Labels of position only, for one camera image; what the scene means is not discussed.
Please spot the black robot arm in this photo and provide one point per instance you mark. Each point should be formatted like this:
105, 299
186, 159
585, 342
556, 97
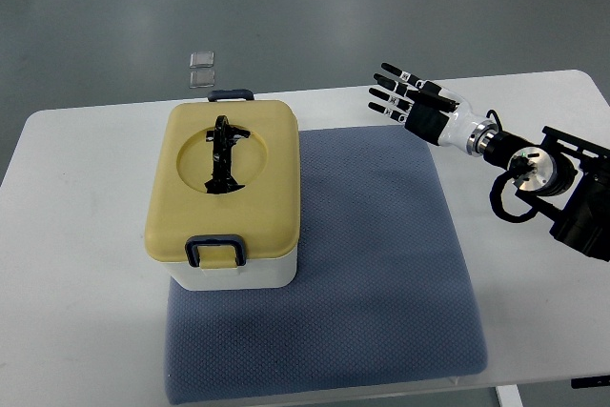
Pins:
564, 178

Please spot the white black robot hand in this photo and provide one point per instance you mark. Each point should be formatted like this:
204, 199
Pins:
425, 109

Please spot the white storage box base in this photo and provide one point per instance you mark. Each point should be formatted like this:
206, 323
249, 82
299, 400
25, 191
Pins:
255, 274

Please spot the white table leg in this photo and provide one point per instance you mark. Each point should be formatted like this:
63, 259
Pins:
509, 396

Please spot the blue grey fabric mat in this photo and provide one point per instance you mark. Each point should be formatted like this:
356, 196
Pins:
381, 295

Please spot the black table control panel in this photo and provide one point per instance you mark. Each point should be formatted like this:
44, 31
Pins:
590, 382

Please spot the yellow storage box lid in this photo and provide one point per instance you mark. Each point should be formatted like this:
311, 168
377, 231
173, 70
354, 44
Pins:
227, 185

